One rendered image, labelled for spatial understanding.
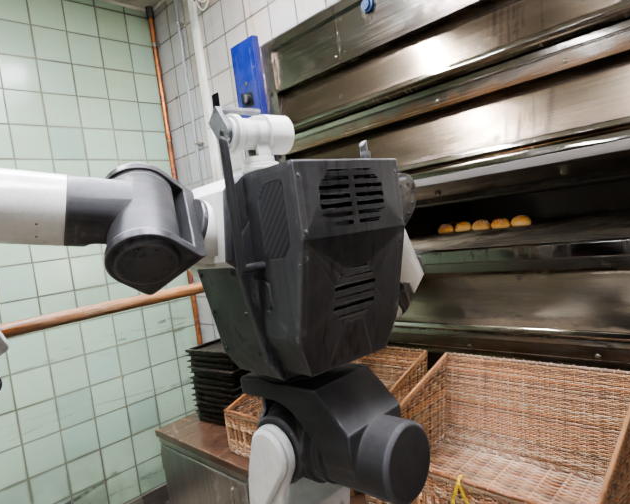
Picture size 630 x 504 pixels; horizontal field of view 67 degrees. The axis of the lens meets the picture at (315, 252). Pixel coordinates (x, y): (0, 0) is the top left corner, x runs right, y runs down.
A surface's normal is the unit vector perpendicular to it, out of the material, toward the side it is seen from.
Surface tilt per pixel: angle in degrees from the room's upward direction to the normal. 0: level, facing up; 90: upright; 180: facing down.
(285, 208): 90
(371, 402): 45
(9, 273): 90
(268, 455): 90
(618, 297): 70
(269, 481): 90
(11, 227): 131
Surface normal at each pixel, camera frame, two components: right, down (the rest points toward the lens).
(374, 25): -0.69, 0.13
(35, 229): 0.34, 0.65
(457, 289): -0.70, -0.22
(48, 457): 0.70, -0.06
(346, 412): 0.41, -0.74
